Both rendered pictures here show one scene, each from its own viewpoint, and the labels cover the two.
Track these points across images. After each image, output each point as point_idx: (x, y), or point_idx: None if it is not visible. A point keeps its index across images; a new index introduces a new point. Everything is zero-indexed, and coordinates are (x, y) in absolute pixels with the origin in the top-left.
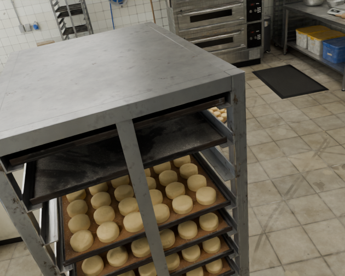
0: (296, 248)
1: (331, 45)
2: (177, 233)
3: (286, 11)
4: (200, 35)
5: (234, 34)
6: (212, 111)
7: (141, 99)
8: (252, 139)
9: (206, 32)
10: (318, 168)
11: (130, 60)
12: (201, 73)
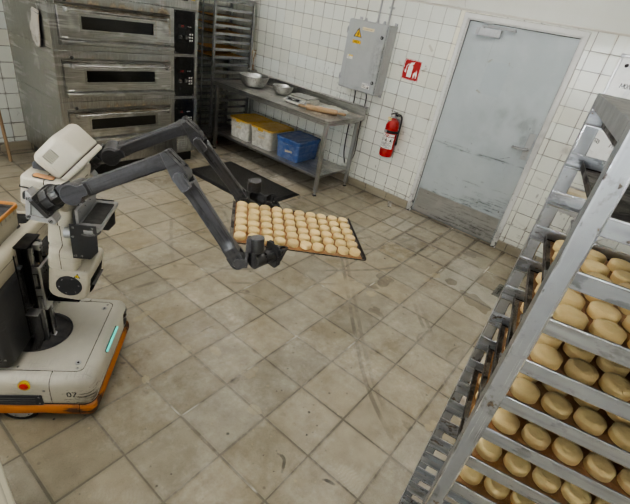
0: (412, 394)
1: (291, 141)
2: None
3: (216, 88)
4: (103, 106)
5: (157, 112)
6: (331, 234)
7: None
8: (262, 268)
9: (114, 103)
10: (360, 291)
11: None
12: None
